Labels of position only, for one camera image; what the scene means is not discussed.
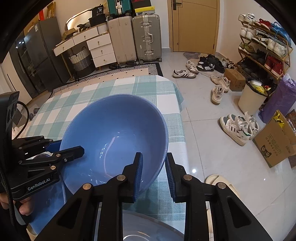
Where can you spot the black refrigerator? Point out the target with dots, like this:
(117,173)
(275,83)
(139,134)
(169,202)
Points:
(32,55)

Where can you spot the blue bowl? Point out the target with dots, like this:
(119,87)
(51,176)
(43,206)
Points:
(48,202)
(111,131)

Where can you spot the silver aluminium suitcase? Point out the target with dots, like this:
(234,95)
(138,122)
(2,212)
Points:
(147,37)

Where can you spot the grey white sneaker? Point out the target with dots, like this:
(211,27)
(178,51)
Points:
(183,74)

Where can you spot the wooden door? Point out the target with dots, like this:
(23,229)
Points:
(193,25)

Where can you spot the purple bag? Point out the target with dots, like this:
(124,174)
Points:
(282,99)

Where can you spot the white trash bin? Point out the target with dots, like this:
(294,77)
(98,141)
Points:
(252,98)

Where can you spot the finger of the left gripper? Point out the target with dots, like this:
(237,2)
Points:
(43,164)
(36,145)

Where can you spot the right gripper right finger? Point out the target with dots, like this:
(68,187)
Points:
(211,208)

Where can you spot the beige suitcase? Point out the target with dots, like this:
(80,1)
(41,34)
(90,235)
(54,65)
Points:
(122,39)

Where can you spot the teal plaid tablecloth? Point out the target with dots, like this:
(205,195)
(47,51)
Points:
(56,114)

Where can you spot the shoe rack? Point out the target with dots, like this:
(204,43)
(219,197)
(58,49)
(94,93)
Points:
(266,44)

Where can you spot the small cardboard box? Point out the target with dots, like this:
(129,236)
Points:
(237,80)

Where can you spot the white green sneaker pair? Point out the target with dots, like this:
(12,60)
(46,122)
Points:
(240,128)

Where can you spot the cream sneaker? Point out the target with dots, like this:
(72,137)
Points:
(217,93)

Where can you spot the woven laundry basket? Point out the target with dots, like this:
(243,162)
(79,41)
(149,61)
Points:
(82,63)

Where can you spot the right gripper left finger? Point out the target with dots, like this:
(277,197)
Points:
(95,212)

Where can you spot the teal suitcase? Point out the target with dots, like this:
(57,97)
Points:
(120,7)

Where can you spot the brown cardboard box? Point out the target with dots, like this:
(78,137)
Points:
(276,141)

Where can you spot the white drawer desk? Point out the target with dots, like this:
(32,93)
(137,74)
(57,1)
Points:
(98,41)

